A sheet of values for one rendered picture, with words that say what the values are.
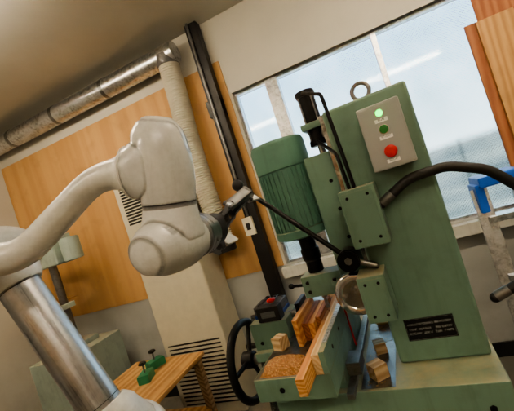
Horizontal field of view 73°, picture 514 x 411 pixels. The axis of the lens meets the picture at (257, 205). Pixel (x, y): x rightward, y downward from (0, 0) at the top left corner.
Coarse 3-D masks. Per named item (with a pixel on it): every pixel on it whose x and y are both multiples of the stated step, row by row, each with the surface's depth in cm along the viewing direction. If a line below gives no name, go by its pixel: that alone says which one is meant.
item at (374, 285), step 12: (384, 264) 92; (360, 276) 88; (372, 276) 85; (384, 276) 84; (360, 288) 87; (372, 288) 85; (384, 288) 84; (372, 300) 86; (384, 300) 85; (396, 300) 92; (372, 312) 86; (384, 312) 85; (396, 312) 85
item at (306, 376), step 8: (320, 328) 100; (312, 344) 91; (304, 360) 84; (304, 368) 80; (312, 368) 83; (296, 376) 78; (304, 376) 77; (312, 376) 81; (296, 384) 76; (304, 384) 76; (304, 392) 76
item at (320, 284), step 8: (320, 272) 109; (328, 272) 106; (336, 272) 105; (304, 280) 109; (312, 280) 108; (320, 280) 108; (328, 280) 107; (304, 288) 110; (312, 288) 109; (320, 288) 108; (328, 288) 107; (312, 296) 109
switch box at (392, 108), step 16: (368, 112) 84; (384, 112) 82; (400, 112) 81; (368, 128) 84; (400, 128) 82; (368, 144) 85; (384, 144) 83; (400, 144) 82; (384, 160) 84; (400, 160) 82
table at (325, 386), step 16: (352, 320) 116; (256, 352) 114; (272, 352) 103; (288, 352) 100; (304, 352) 97; (336, 352) 91; (336, 368) 87; (256, 384) 90; (272, 384) 88; (288, 384) 86; (320, 384) 83; (336, 384) 84; (272, 400) 89; (288, 400) 87
